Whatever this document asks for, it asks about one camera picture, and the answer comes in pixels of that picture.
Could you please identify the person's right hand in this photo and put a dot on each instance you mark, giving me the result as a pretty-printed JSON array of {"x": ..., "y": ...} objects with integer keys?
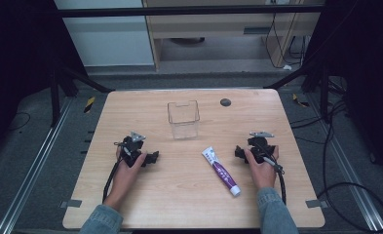
[{"x": 262, "y": 170}]

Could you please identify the wooden desk with drawer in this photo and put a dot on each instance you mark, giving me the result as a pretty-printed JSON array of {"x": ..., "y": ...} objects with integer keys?
[{"x": 218, "y": 26}]

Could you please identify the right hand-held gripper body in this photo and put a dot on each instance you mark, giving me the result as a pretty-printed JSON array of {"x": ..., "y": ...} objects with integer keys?
[{"x": 260, "y": 148}]

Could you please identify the aluminium floor rail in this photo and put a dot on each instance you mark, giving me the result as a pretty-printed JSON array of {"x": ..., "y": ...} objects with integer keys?
[
  {"x": 346, "y": 162},
  {"x": 30, "y": 172}
]

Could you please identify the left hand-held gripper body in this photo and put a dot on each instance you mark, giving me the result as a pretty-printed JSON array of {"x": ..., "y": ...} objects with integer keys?
[{"x": 131, "y": 148}]

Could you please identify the clear plastic box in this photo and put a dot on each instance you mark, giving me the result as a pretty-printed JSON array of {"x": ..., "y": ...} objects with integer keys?
[{"x": 183, "y": 119}]

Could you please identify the purple and white toothpaste tube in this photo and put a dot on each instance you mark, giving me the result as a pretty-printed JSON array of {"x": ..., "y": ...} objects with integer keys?
[{"x": 221, "y": 170}]

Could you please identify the grey table bracket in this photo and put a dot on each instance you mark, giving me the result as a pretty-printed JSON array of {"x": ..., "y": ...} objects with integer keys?
[
  {"x": 70, "y": 203},
  {"x": 316, "y": 203}
]

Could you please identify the black metal crossbar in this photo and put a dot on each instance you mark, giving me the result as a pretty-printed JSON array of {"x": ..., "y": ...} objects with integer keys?
[{"x": 185, "y": 11}]

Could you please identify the round grey table grommet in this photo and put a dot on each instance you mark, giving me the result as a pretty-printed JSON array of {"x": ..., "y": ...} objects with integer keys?
[{"x": 225, "y": 102}]

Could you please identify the black metal stand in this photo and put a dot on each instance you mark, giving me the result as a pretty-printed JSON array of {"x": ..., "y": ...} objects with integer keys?
[
  {"x": 312, "y": 81},
  {"x": 62, "y": 84}
]

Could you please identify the yellow and black floor tape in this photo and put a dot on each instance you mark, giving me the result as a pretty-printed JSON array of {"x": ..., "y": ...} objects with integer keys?
[
  {"x": 89, "y": 104},
  {"x": 299, "y": 100}
]

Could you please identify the person's left hand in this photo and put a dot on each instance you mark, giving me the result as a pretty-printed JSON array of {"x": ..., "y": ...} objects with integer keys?
[{"x": 124, "y": 175}]

